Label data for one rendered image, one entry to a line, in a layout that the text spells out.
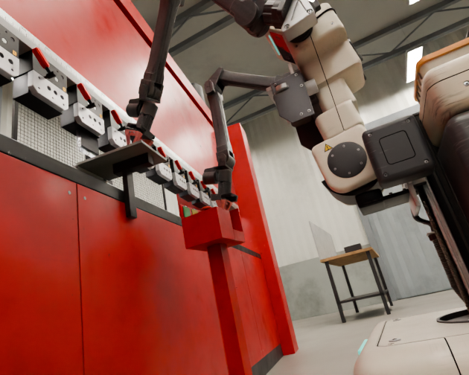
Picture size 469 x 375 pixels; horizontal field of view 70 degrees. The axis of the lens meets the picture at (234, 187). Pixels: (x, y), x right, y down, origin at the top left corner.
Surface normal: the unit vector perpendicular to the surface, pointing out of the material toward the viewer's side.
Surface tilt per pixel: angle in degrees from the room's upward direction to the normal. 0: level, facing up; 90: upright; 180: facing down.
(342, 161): 90
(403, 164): 90
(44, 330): 90
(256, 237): 90
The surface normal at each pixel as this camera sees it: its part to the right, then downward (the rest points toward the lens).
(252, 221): -0.29, -0.29
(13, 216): 0.94, -0.29
